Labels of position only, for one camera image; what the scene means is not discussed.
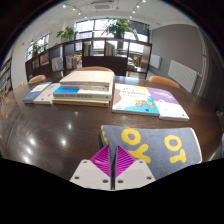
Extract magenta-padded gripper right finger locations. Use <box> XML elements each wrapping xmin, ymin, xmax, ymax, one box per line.
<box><xmin>112</xmin><ymin>145</ymin><xmax>157</xmax><ymax>192</ymax></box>

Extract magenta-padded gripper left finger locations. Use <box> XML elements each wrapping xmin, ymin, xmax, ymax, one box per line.
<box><xmin>69</xmin><ymin>144</ymin><xmax>112</xmax><ymax>192</ymax></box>

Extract grey towel with yellow letters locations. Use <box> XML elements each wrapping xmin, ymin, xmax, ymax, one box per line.
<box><xmin>99</xmin><ymin>124</ymin><xmax>204</xmax><ymax>182</ymax></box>

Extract yellowish thick book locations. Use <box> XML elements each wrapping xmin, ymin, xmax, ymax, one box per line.
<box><xmin>51</xmin><ymin>97</ymin><xmax>111</xmax><ymax>108</ymax></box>

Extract colourful illustrated book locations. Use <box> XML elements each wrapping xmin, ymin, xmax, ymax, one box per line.
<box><xmin>111</xmin><ymin>83</ymin><xmax>161</xmax><ymax>118</ymax></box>

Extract blue and white book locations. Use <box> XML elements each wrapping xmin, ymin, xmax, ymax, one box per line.
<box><xmin>52</xmin><ymin>84</ymin><xmax>114</xmax><ymax>102</ymax></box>

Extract white thin book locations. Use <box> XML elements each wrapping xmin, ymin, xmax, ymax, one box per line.
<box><xmin>33</xmin><ymin>82</ymin><xmax>63</xmax><ymax>106</ymax></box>

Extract blue box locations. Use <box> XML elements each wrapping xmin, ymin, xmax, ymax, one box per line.
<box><xmin>219</xmin><ymin>132</ymin><xmax>224</xmax><ymax>158</ymax></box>

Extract small blue book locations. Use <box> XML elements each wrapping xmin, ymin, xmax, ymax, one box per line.
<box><xmin>22</xmin><ymin>81</ymin><xmax>53</xmax><ymax>105</ymax></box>

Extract orange chairs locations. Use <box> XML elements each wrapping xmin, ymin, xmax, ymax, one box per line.
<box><xmin>14</xmin><ymin>65</ymin><xmax>182</xmax><ymax>90</ymax></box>

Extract large white radiator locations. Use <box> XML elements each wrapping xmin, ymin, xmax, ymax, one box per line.
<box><xmin>167</xmin><ymin>59</ymin><xmax>199</xmax><ymax>93</ymax></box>

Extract dark open shelf unit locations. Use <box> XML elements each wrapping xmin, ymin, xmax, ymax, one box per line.
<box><xmin>24</xmin><ymin>37</ymin><xmax>153</xmax><ymax>83</ymax></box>

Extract small white radiator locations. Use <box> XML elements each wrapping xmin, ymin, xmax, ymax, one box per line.
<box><xmin>149</xmin><ymin>53</ymin><xmax>162</xmax><ymax>70</ymax></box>

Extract small potted plant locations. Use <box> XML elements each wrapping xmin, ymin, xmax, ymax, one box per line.
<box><xmin>28</xmin><ymin>41</ymin><xmax>46</xmax><ymax>58</ymax></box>

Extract medium potted plant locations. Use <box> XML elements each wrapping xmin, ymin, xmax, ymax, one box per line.
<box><xmin>55</xmin><ymin>26</ymin><xmax>78</xmax><ymax>42</ymax></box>

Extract large potted plant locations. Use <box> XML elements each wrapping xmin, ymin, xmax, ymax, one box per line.
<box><xmin>104</xmin><ymin>18</ymin><xmax>134</xmax><ymax>39</ymax></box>

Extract ceiling track spotlights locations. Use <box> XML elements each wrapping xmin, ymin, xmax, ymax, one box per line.
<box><xmin>61</xmin><ymin>0</ymin><xmax>148</xmax><ymax>16</ymax></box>

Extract ceiling air conditioner unit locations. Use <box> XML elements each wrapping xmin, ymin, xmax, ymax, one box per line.
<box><xmin>90</xmin><ymin>0</ymin><xmax>116</xmax><ymax>10</ymax></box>

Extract tall wall bookshelf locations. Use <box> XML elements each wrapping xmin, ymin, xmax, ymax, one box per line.
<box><xmin>0</xmin><ymin>58</ymin><xmax>14</xmax><ymax>101</ymax></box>

